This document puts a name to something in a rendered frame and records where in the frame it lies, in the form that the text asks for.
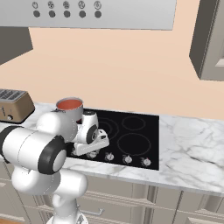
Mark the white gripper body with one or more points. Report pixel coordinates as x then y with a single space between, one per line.
89 146

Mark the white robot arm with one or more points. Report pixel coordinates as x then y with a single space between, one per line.
32 145

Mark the red marinara sauce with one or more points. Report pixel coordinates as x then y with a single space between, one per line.
69 104

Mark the silver hob knob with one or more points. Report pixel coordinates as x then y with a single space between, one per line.
92 155
109 156
145 161
127 159

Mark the beige drawer front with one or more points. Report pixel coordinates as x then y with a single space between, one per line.
122 211
112 186

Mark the black glass hob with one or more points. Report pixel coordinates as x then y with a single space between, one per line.
137 145

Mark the brown toaster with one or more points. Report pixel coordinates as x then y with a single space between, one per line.
16 108

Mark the beige cupboard door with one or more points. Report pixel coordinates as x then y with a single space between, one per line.
8 201
201 208

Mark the silver range hood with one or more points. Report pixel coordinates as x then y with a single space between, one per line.
116 14

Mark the grey wall cupboard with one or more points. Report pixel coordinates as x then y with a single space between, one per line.
208 40

